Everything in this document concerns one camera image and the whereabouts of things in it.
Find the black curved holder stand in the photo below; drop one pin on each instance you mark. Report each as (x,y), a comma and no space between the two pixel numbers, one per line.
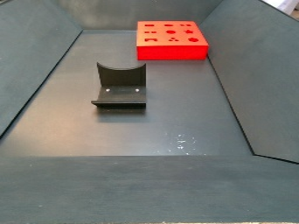
(121,87)

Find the red shape-sorting board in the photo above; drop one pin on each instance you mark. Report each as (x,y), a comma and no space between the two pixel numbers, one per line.
(169,40)

